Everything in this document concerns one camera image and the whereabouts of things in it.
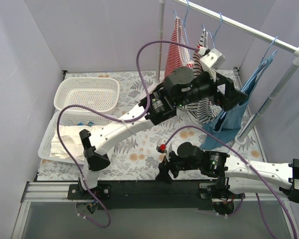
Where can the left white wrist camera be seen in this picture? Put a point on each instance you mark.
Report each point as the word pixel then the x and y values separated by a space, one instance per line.
pixel 212 60

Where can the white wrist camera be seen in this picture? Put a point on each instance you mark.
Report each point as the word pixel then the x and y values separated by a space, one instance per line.
pixel 165 149
pixel 212 60

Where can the white plastic basket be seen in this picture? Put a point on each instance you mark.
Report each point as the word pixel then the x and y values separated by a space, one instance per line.
pixel 100 94
pixel 47 139

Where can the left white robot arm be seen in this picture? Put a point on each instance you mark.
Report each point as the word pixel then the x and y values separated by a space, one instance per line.
pixel 150 111

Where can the black striped tank top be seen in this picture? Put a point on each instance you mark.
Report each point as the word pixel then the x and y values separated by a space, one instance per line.
pixel 201 112

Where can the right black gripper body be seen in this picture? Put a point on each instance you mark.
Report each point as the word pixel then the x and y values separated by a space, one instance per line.
pixel 166 167

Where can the upper white plastic basket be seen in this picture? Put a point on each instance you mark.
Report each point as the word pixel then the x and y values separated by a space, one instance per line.
pixel 100 94

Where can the floral table cloth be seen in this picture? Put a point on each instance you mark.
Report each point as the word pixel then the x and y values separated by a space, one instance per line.
pixel 136 157

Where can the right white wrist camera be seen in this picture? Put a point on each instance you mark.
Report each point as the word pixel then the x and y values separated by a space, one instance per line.
pixel 165 149

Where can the blue hanger with red top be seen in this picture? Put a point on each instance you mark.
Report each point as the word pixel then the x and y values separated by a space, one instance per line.
pixel 185 22

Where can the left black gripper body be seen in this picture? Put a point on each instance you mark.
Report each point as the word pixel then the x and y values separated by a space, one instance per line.
pixel 224 92

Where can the silver clothes rack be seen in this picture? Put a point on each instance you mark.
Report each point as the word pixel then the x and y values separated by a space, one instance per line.
pixel 239 139

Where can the light blue wire hanger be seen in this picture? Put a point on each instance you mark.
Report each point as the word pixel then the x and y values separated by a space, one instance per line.
pixel 238 112

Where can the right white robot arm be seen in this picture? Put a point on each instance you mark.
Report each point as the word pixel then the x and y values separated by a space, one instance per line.
pixel 233 176

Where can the lower white plastic basket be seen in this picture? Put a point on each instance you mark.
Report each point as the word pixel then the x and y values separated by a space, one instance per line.
pixel 47 139

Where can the blue tank top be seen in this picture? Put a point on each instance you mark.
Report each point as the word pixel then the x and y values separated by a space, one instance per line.
pixel 226 125

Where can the red striped tank top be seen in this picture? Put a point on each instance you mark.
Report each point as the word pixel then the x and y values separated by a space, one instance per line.
pixel 177 56

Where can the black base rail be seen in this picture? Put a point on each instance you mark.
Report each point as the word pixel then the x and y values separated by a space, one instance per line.
pixel 150 194

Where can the white cloths in basket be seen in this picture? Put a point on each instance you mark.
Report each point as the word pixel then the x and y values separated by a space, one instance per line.
pixel 71 138

